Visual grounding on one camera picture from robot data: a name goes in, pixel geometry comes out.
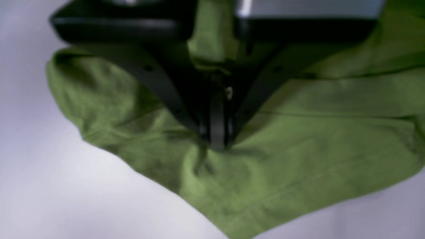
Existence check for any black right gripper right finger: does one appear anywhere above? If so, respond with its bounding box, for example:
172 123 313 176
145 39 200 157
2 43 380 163
217 0 385 148

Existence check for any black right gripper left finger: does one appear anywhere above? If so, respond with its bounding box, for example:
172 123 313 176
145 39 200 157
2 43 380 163
49 0 218 148

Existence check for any green T-shirt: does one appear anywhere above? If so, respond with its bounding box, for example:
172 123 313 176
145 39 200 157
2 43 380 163
46 0 424 239

